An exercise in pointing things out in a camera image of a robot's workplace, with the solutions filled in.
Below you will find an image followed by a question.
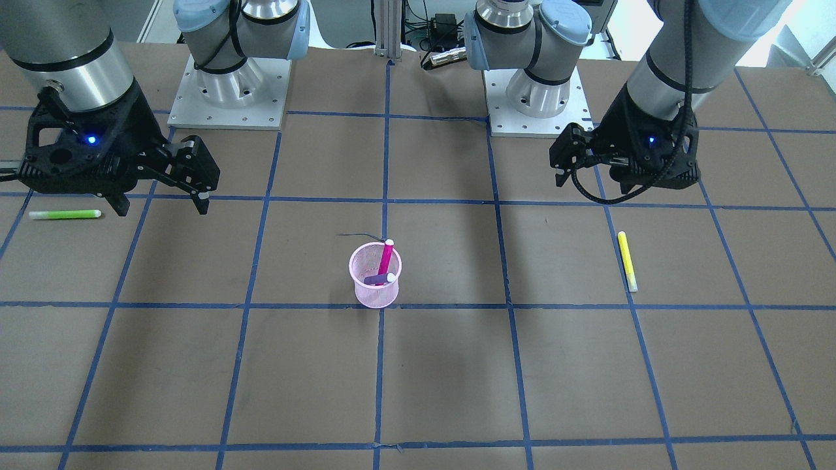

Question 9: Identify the pink highlighter pen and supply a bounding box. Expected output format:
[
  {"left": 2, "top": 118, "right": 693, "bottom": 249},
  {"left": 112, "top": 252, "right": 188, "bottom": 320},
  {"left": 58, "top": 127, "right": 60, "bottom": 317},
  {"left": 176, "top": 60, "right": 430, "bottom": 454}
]
[{"left": 377, "top": 239, "right": 394, "bottom": 275}]

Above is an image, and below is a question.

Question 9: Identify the purple highlighter pen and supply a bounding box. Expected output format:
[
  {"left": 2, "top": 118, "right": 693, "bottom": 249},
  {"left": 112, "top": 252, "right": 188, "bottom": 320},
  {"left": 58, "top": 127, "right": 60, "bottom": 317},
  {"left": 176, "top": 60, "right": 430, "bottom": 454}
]
[{"left": 363, "top": 272, "right": 398, "bottom": 286}]

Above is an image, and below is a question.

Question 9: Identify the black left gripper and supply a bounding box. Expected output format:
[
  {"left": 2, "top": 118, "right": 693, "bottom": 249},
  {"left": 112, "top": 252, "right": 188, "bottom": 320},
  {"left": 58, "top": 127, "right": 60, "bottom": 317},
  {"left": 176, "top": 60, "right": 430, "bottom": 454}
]
[{"left": 549, "top": 86, "right": 701, "bottom": 195}]

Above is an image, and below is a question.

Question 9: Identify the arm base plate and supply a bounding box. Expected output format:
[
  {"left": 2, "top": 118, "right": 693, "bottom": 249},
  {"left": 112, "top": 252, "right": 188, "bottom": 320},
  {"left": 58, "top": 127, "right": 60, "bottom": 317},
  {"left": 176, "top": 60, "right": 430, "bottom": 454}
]
[
  {"left": 168, "top": 57, "right": 293, "bottom": 131},
  {"left": 483, "top": 69, "right": 594, "bottom": 138}
]

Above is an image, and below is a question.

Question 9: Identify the aluminium frame post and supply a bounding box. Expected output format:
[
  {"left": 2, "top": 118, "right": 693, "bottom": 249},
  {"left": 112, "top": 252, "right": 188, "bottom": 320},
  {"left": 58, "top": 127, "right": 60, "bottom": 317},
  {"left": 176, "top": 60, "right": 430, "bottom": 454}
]
[{"left": 372, "top": 0, "right": 405, "bottom": 65}]

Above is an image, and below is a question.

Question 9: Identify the pink mesh pen cup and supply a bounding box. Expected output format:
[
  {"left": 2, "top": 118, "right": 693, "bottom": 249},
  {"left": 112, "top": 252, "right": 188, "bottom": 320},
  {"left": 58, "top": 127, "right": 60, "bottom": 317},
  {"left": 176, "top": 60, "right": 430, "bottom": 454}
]
[{"left": 347, "top": 241, "right": 402, "bottom": 309}]

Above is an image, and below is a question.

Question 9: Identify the green highlighter pen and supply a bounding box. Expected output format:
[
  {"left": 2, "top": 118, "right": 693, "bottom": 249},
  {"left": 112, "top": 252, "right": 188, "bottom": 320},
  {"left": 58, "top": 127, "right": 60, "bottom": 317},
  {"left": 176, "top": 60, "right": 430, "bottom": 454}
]
[{"left": 29, "top": 210, "right": 102, "bottom": 220}]

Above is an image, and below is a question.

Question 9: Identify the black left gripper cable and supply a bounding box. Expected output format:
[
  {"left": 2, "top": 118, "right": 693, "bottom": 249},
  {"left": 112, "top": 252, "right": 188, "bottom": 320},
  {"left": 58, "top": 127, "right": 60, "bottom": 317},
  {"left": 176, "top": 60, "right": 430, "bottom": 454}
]
[{"left": 571, "top": 0, "right": 696, "bottom": 206}]

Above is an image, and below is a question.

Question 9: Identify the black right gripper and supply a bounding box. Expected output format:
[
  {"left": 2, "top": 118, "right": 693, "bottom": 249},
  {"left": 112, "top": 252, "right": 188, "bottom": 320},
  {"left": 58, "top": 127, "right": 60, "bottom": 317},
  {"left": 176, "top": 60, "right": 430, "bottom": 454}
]
[{"left": 17, "top": 82, "right": 221, "bottom": 217}]

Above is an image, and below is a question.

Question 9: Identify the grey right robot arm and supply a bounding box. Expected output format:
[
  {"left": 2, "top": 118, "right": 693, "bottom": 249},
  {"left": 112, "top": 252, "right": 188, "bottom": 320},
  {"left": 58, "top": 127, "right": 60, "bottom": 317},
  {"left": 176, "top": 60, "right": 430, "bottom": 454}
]
[{"left": 2, "top": 1, "right": 317, "bottom": 216}]

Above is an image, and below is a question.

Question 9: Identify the yellow highlighter pen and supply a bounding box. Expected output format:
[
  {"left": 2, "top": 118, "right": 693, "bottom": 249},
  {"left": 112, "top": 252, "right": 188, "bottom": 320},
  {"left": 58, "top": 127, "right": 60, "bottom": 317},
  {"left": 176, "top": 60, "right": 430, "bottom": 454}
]
[{"left": 616, "top": 231, "right": 639, "bottom": 292}]

